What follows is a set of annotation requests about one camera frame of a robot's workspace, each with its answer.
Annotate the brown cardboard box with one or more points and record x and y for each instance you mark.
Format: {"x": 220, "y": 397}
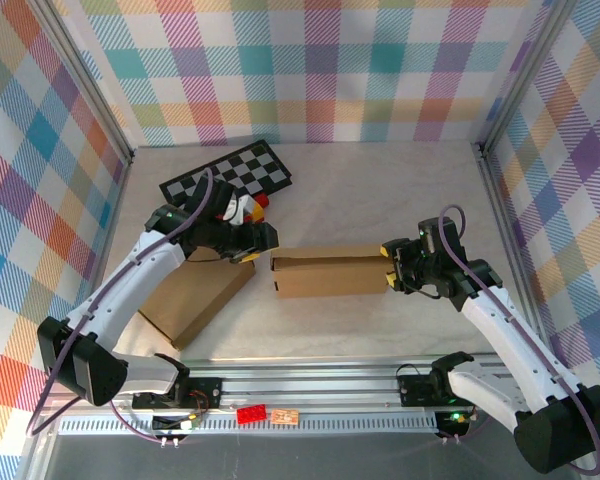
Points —
{"x": 330, "y": 280}
{"x": 195, "y": 305}

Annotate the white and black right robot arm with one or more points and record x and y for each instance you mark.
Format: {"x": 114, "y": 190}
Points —
{"x": 500, "y": 330}

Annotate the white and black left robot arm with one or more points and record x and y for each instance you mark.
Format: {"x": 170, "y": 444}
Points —
{"x": 120, "y": 280}

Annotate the small yellow toy brick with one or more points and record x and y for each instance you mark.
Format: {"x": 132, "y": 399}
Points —
{"x": 256, "y": 212}

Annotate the red toy brick shape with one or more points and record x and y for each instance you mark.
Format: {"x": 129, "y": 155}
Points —
{"x": 262, "y": 200}

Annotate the black grey checkerboard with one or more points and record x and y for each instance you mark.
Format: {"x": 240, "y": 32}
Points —
{"x": 260, "y": 165}

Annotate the small black controller board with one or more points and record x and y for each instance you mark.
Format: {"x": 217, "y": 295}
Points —
{"x": 452, "y": 422}
{"x": 170, "y": 424}

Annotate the flat red toy brick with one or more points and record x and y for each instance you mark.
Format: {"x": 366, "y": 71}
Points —
{"x": 251, "y": 414}

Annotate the small orange circuit card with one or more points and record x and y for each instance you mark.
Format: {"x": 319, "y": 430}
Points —
{"x": 285, "y": 416}

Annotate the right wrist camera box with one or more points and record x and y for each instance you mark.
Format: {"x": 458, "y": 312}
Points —
{"x": 445, "y": 237}

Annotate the aluminium side rail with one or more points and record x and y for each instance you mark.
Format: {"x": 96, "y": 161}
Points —
{"x": 506, "y": 220}

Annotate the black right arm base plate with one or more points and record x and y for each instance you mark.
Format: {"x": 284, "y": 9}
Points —
{"x": 415, "y": 395}

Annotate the aluminium mounting rail beam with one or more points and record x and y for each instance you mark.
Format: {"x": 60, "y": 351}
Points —
{"x": 305, "y": 390}

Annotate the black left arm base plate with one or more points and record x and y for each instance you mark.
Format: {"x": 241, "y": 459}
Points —
{"x": 205, "y": 395}

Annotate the aluminium frame post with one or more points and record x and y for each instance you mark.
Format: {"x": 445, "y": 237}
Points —
{"x": 89, "y": 85}
{"x": 523, "y": 75}

